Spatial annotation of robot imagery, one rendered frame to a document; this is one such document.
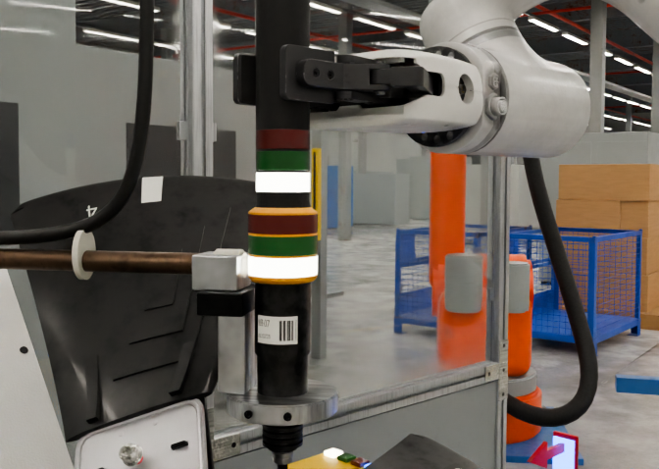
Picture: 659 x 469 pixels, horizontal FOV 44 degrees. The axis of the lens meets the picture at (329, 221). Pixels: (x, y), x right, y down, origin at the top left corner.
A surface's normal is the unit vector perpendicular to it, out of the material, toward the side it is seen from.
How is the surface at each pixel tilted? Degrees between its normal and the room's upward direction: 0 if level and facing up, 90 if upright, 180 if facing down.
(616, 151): 90
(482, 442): 90
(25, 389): 50
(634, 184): 90
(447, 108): 98
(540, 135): 130
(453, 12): 82
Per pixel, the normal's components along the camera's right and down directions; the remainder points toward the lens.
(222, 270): -0.19, 0.05
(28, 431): 0.53, -0.61
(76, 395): -0.35, -0.56
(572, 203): -0.60, 0.04
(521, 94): 0.69, -0.04
